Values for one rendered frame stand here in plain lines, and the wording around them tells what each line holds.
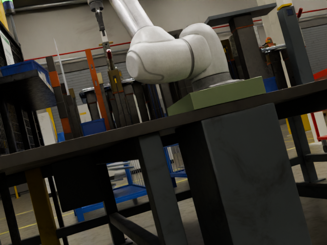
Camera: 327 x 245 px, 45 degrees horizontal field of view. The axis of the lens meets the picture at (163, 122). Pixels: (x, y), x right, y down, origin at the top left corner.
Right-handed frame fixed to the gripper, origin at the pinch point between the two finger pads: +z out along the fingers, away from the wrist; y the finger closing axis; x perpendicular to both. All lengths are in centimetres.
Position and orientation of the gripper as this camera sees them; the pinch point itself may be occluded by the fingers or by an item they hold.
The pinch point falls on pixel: (104, 37)
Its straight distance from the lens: 237.9
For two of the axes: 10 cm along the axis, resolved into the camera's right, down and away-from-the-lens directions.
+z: 2.5, 9.7, -0.5
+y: -1.4, 0.8, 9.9
